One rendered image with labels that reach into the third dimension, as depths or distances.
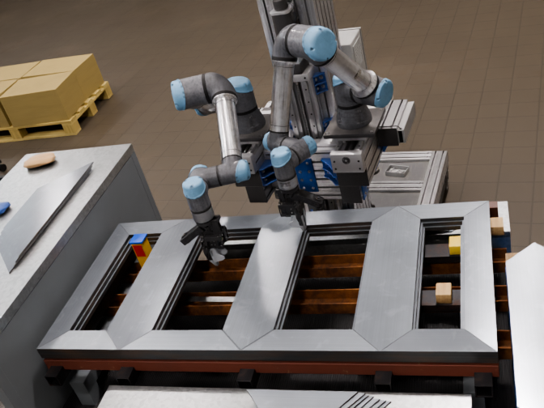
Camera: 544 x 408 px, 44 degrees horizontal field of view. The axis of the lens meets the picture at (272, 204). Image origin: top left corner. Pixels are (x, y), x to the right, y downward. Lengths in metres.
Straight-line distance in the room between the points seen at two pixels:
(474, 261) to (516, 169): 2.07
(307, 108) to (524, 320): 1.38
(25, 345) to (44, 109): 4.09
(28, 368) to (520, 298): 1.69
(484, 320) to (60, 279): 1.57
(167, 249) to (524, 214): 2.09
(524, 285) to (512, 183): 2.02
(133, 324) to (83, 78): 4.50
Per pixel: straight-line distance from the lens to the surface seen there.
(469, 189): 4.19
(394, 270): 2.33
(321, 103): 3.05
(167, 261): 2.67
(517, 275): 2.29
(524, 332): 2.11
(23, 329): 2.57
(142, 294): 2.57
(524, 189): 4.16
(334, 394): 2.08
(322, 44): 2.38
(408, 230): 2.49
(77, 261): 2.82
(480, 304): 2.18
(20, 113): 6.60
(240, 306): 2.34
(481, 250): 2.37
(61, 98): 6.34
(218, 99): 2.51
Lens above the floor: 2.37
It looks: 33 degrees down
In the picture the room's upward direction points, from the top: 16 degrees counter-clockwise
